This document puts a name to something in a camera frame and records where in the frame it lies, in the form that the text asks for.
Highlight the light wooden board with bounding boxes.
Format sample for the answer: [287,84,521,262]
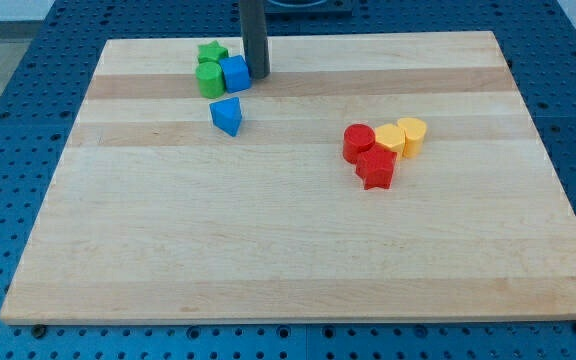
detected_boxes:
[0,31,576,325]

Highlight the blue cube block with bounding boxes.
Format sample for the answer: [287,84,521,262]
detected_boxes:
[219,55,251,93]

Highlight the yellow hexagon block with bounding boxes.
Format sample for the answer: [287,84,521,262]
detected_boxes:
[374,123,406,157]

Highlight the red star block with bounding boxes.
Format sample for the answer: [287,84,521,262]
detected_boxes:
[355,145,397,190]

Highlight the red cylinder block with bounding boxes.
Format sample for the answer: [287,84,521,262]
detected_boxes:
[342,123,375,164]

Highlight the green cylinder block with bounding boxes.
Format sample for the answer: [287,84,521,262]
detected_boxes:
[195,62,225,99]

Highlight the blue triangle block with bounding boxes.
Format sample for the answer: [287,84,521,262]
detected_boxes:
[209,97,242,137]

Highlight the green star block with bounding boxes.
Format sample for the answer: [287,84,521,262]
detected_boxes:
[197,40,229,64]

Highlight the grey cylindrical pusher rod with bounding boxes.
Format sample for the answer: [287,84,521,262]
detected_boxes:
[238,0,270,80]

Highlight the yellow heart block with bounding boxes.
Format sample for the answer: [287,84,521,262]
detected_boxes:
[397,117,427,158]

